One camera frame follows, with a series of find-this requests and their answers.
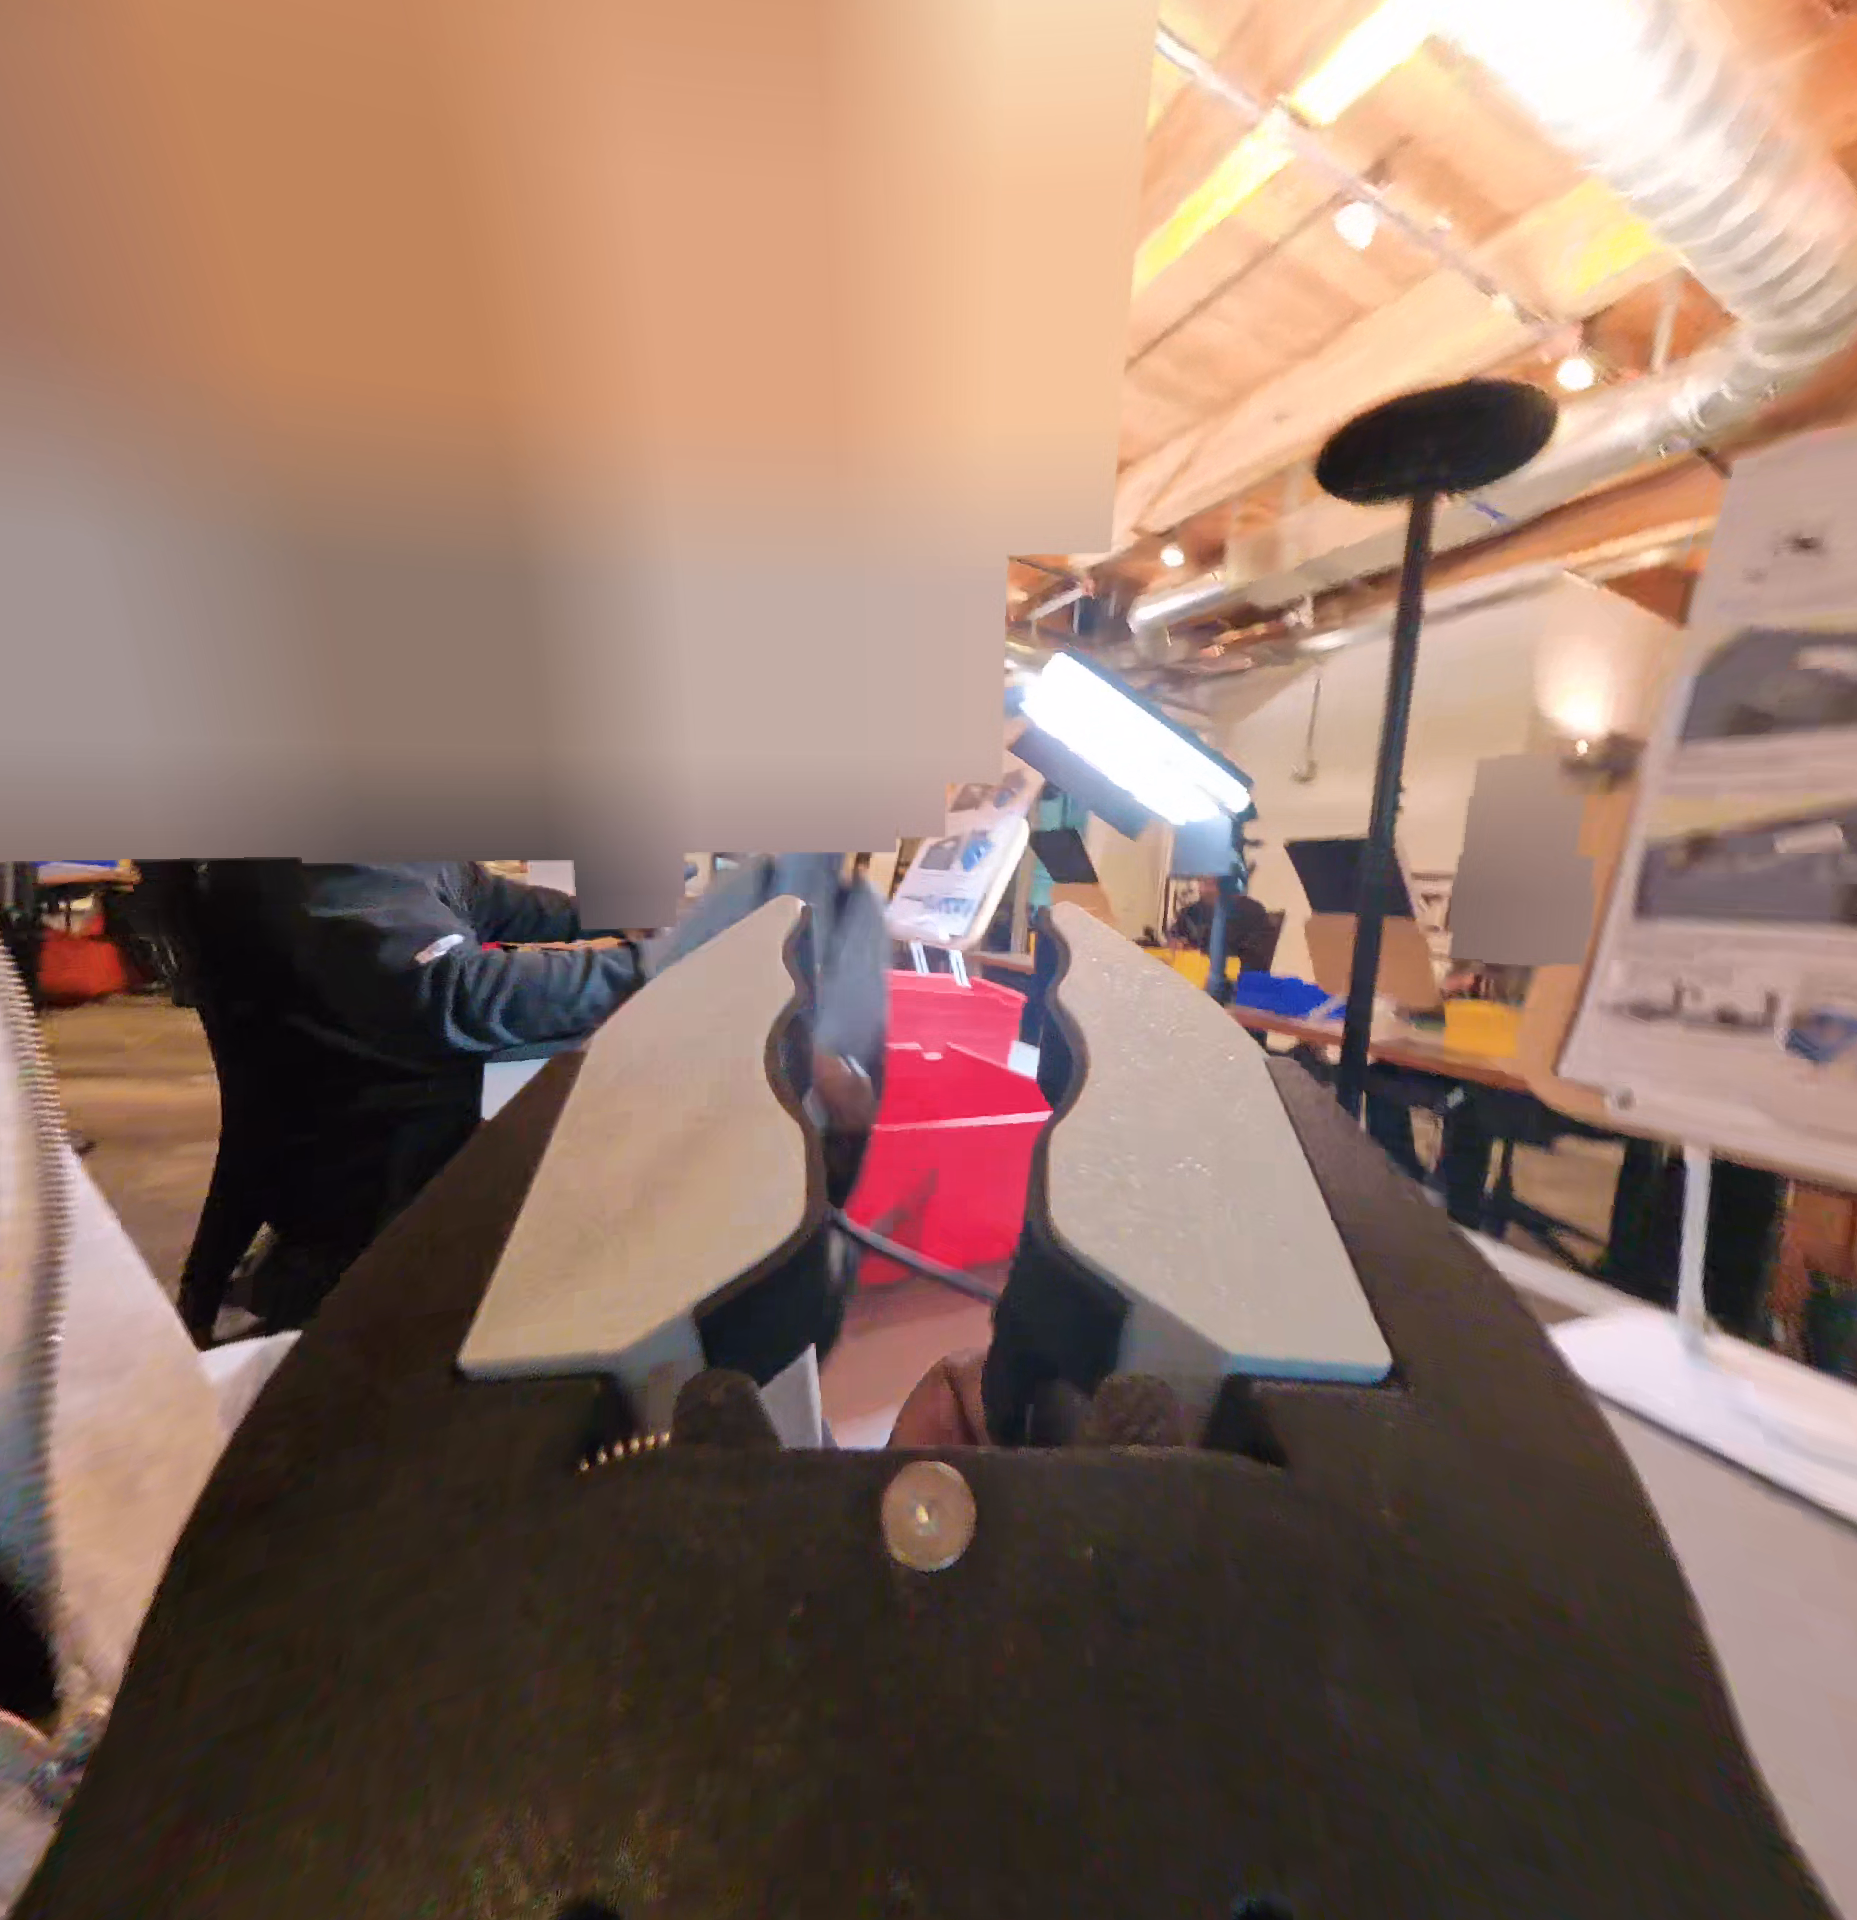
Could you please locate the black pole with round disc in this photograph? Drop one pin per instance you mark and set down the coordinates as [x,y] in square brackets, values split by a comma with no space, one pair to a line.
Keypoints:
[1429,420]

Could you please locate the small poster on stand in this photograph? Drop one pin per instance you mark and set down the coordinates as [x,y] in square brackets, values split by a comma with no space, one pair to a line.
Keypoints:
[959,871]

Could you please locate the long wooden table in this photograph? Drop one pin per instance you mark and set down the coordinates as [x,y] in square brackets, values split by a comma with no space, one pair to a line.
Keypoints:
[1409,1049]

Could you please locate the red plastic bin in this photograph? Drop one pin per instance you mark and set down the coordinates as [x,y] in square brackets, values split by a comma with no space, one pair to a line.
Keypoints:
[959,1172]
[959,1015]

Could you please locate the studio light panel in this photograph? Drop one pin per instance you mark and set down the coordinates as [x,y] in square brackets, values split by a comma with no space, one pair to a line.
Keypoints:
[1130,744]

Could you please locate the yellow plastic bin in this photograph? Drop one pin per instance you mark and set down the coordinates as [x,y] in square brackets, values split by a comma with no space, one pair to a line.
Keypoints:
[1482,1026]
[1181,970]

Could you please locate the instruction poster on white stand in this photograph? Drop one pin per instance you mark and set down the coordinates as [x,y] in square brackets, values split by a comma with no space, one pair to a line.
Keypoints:
[1754,900]

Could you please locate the grey usb hub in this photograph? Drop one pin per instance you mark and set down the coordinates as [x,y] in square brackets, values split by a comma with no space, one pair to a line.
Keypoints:
[844,975]

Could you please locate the person's right hand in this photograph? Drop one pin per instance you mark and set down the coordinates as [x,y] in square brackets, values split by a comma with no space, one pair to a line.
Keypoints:
[944,1402]

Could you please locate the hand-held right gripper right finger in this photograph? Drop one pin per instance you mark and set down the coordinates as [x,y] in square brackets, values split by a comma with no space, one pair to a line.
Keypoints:
[1213,1201]

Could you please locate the blue plastic bin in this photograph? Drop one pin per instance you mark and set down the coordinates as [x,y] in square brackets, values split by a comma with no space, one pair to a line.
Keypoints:
[1282,995]

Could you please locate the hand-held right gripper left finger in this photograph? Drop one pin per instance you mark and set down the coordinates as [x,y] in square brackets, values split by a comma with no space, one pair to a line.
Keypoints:
[657,1172]

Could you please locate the silver air duct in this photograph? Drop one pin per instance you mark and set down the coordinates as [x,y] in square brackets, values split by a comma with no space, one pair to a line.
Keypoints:
[1740,212]

